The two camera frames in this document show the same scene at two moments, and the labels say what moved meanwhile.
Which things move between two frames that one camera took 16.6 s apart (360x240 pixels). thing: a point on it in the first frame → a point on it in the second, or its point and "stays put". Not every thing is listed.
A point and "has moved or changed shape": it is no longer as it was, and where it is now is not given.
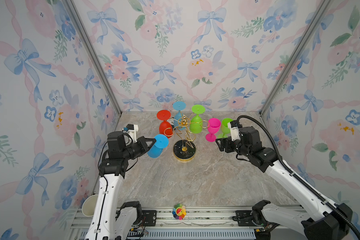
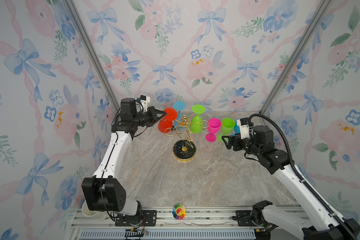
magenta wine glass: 213,125 stays put
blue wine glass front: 162,142 has moved or changed shape
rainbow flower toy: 179,211 stays put
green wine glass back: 196,122 stays put
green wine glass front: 225,130 stays put
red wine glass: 165,127 has moved or changed shape
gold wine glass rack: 184,150 stays put
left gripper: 141,143 → 152,113
